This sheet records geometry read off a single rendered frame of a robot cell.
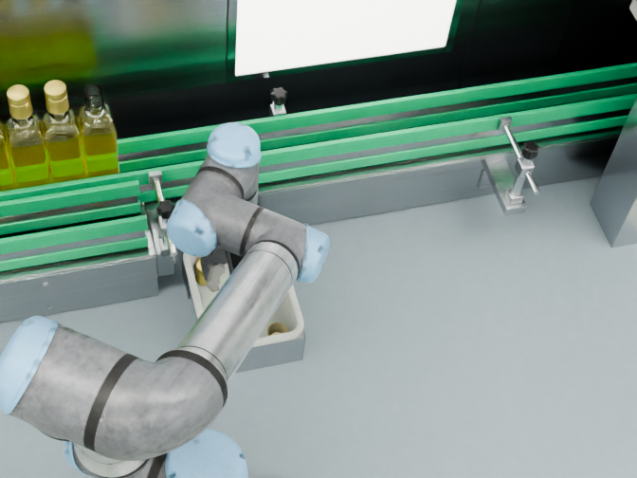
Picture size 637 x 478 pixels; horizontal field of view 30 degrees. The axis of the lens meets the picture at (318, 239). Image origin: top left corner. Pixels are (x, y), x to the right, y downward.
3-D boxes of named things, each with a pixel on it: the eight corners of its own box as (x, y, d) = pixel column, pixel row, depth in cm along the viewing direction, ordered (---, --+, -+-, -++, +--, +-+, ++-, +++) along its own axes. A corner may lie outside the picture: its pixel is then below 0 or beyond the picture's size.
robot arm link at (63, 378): (157, 509, 179) (84, 444, 127) (69, 469, 181) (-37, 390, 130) (191, 436, 182) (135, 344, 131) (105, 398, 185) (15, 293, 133)
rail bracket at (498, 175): (497, 176, 231) (522, 99, 212) (527, 247, 222) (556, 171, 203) (473, 180, 230) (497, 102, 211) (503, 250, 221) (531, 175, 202)
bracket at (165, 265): (168, 230, 213) (167, 207, 208) (178, 273, 208) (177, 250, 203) (148, 233, 213) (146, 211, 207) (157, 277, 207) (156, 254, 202)
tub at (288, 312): (273, 255, 219) (276, 228, 212) (304, 359, 207) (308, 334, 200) (180, 271, 216) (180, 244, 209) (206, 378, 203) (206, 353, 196)
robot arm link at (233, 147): (194, 150, 166) (221, 109, 171) (195, 198, 175) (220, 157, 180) (245, 170, 165) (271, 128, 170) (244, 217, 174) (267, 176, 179)
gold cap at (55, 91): (67, 96, 190) (64, 77, 186) (70, 113, 188) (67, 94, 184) (45, 100, 189) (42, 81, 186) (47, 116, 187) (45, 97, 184)
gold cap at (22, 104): (31, 101, 189) (27, 82, 185) (34, 118, 187) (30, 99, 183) (9, 104, 188) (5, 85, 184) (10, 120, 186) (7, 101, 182)
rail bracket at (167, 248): (164, 198, 209) (162, 154, 199) (183, 277, 200) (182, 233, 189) (147, 201, 208) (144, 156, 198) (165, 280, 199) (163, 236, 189)
